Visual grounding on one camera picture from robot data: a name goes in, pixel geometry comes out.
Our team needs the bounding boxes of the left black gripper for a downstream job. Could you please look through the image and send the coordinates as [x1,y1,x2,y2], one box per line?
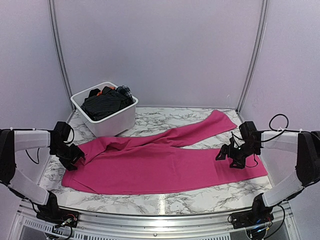
[50,143,84,172]

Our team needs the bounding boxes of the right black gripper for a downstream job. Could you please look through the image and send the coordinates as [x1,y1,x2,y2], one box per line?
[215,141,260,169]

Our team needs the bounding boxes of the magenta pink trousers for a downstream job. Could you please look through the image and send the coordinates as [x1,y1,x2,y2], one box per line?
[61,110,268,195]

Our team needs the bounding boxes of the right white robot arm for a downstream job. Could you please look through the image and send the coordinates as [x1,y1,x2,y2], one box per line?
[215,128,320,224]

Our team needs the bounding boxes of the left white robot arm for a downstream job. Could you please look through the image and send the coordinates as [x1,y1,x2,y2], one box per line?
[0,128,85,223]

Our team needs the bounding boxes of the black striped garment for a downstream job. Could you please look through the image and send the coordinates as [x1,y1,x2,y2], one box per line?
[81,86,134,121]

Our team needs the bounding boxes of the plaid grey garment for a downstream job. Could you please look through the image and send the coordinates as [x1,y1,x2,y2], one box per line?
[116,85,133,99]

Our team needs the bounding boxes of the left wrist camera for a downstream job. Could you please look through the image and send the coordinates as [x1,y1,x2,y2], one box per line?
[54,121,75,144]

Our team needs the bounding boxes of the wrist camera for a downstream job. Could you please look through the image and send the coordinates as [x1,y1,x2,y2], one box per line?
[54,121,75,144]
[239,121,257,141]

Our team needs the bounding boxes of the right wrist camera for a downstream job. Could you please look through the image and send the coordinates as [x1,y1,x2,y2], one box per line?
[239,121,257,141]

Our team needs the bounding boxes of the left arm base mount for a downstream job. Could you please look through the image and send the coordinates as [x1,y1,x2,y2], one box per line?
[36,205,80,228]

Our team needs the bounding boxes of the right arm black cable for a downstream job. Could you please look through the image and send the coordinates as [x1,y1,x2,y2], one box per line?
[268,114,290,132]

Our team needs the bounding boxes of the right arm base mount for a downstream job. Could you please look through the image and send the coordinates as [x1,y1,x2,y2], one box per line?
[227,210,274,229]

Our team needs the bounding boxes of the aluminium front rail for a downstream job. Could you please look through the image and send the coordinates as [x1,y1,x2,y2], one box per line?
[8,201,302,240]

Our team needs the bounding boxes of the right aluminium wall post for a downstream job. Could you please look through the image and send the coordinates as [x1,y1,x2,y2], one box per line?
[236,0,269,114]

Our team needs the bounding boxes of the aluminium wall post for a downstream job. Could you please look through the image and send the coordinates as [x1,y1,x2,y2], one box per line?
[236,0,269,114]
[47,0,76,112]

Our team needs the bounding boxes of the left aluminium wall post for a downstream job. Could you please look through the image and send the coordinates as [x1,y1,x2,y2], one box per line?
[47,0,76,112]

